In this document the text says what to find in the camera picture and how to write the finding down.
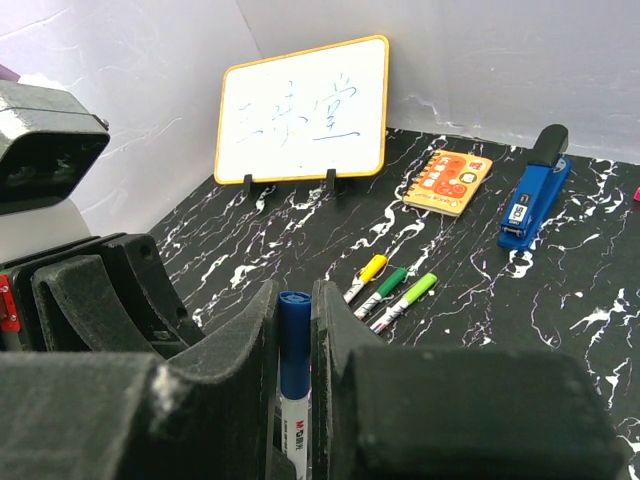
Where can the white pen orange tip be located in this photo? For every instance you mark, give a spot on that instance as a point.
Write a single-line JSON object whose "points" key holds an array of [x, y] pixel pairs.
{"points": [[421, 286]]}

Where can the white pen green tip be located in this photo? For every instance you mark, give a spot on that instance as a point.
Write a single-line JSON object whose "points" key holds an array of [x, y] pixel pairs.
{"points": [[383, 290]]}

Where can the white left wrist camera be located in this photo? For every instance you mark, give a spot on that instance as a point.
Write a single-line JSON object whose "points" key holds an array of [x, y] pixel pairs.
{"points": [[49, 142]]}

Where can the small whiteboard with writing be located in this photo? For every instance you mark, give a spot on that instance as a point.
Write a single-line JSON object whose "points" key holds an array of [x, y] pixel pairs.
{"points": [[307, 115]]}

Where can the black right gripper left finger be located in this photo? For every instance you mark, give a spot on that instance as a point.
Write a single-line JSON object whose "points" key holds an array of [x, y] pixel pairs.
{"points": [[207, 413]]}

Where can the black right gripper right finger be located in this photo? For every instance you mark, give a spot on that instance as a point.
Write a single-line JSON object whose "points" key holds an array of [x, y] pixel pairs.
{"points": [[383, 411]]}

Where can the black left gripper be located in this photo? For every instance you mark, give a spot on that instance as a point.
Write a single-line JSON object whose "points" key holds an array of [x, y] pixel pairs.
{"points": [[72, 306]]}

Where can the orange spiral notepad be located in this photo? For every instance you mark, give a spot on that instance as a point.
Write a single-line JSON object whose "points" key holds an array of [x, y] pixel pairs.
{"points": [[448, 182]]}

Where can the white pen blue tip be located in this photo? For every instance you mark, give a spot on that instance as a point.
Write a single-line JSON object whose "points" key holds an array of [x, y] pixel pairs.
{"points": [[294, 310]]}

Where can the white pen yellow tip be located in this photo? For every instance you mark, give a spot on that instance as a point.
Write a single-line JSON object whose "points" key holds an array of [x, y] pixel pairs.
{"points": [[375, 264]]}

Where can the blue stapler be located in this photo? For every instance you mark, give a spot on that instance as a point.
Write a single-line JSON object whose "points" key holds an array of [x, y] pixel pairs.
{"points": [[547, 169]]}

